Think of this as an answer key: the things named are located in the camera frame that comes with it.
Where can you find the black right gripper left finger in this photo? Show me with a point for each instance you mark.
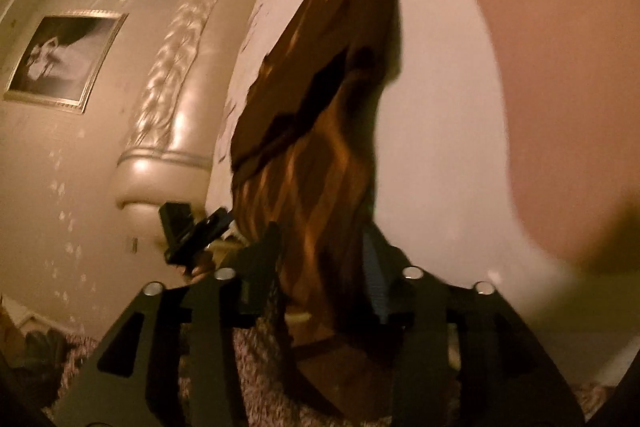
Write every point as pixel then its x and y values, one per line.
pixel 169 359

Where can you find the framed black white photo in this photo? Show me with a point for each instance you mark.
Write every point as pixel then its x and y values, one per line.
pixel 62 60

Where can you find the floral patterned trousers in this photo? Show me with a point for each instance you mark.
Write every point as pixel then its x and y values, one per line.
pixel 259 361

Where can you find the cream tufted leather headboard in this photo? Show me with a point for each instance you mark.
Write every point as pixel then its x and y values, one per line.
pixel 169 149

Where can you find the brown argyle sweater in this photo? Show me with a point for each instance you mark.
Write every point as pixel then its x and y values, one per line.
pixel 301 159

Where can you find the white patterned bed sheet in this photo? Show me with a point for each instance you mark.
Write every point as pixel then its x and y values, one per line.
pixel 506 148

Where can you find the person's left hand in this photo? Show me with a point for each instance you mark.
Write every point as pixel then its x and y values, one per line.
pixel 211 258

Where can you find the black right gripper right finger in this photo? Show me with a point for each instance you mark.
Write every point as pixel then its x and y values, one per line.
pixel 460 356

